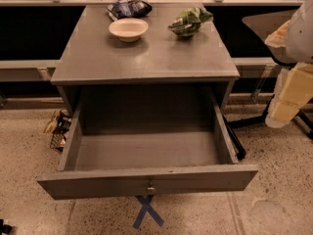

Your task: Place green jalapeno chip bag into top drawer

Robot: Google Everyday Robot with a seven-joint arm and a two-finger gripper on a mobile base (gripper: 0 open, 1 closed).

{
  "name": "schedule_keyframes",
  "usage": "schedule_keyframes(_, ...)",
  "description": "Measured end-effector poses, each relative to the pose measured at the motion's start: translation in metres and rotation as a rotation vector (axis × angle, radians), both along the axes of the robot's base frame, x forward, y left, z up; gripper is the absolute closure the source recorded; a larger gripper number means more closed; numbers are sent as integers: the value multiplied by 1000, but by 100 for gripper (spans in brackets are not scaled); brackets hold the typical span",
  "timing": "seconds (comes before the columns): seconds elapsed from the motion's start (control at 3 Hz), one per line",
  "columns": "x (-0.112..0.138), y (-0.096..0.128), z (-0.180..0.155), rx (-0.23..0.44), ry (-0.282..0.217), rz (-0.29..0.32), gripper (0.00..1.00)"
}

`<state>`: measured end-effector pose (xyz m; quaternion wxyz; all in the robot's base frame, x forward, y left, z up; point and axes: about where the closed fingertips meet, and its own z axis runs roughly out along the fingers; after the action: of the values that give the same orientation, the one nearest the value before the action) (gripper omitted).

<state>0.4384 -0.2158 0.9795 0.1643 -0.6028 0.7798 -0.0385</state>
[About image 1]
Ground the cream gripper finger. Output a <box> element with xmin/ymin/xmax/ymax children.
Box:
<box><xmin>265</xmin><ymin>63</ymin><xmax>313</xmax><ymax>128</ymax></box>
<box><xmin>265</xmin><ymin>21</ymin><xmax>290</xmax><ymax>63</ymax></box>

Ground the green jalapeno chip bag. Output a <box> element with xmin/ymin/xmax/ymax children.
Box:
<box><xmin>168</xmin><ymin>7</ymin><xmax>213</xmax><ymax>37</ymax></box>

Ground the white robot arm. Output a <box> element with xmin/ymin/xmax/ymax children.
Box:
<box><xmin>265</xmin><ymin>0</ymin><xmax>313</xmax><ymax>128</ymax></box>

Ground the blue chip bag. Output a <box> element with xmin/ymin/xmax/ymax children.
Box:
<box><xmin>107</xmin><ymin>0</ymin><xmax>153</xmax><ymax>21</ymax></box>

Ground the small brass drawer knob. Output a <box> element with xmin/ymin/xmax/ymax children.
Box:
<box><xmin>146</xmin><ymin>181</ymin><xmax>156</xmax><ymax>195</ymax></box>

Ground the grey open top drawer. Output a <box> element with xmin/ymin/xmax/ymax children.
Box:
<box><xmin>37</xmin><ymin>85</ymin><xmax>258</xmax><ymax>200</ymax></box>

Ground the grey office chair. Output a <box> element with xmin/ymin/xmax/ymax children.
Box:
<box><xmin>229</xmin><ymin>11</ymin><xmax>312</xmax><ymax>129</ymax></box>

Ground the grey wooden cabinet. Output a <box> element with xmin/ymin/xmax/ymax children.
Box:
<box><xmin>50</xmin><ymin>2</ymin><xmax>241</xmax><ymax>116</ymax></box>

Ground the white ceramic bowl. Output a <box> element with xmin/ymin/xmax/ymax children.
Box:
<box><xmin>109</xmin><ymin>18</ymin><xmax>149</xmax><ymax>42</ymax></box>

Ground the blue tape cross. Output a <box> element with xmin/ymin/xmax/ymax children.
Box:
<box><xmin>133</xmin><ymin>195</ymin><xmax>164</xmax><ymax>229</ymax></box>

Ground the black wire basket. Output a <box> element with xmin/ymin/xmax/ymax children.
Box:
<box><xmin>44</xmin><ymin>109</ymin><xmax>71</xmax><ymax>152</ymax></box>

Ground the long grey shelf rail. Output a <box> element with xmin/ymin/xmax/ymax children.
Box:
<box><xmin>0</xmin><ymin>60</ymin><xmax>57</xmax><ymax>82</ymax></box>

